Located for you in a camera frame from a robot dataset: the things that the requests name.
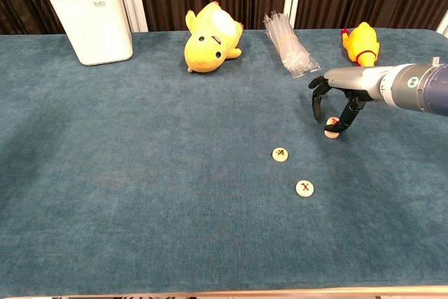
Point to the white plastic bin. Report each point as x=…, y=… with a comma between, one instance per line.
x=101, y=33

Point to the clear bag of straws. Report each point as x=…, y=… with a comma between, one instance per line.
x=294, y=54

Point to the teal table cloth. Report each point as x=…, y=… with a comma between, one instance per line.
x=140, y=173

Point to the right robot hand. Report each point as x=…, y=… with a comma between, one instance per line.
x=357, y=80

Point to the yellow plush duck toy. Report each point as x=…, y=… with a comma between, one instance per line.
x=206, y=50

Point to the yellow rubber chicken toy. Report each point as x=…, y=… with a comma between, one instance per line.
x=364, y=47

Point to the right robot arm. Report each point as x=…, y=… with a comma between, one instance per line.
x=430, y=89

